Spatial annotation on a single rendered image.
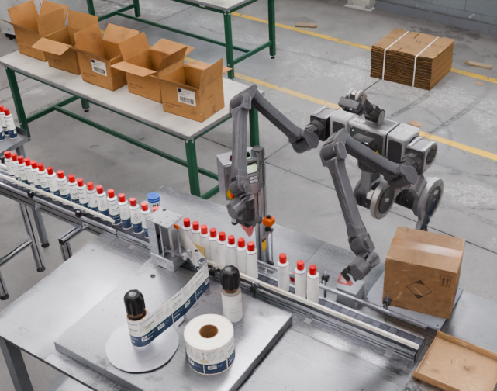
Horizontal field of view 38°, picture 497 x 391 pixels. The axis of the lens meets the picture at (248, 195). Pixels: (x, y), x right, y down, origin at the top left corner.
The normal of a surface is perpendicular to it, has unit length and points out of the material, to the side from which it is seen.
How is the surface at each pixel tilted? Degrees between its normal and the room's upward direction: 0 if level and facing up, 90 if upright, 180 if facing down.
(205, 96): 90
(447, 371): 0
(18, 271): 0
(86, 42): 87
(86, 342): 0
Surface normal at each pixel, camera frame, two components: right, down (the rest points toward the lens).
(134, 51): 0.73, 0.11
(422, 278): -0.38, 0.54
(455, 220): -0.04, -0.82
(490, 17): -0.64, 0.47
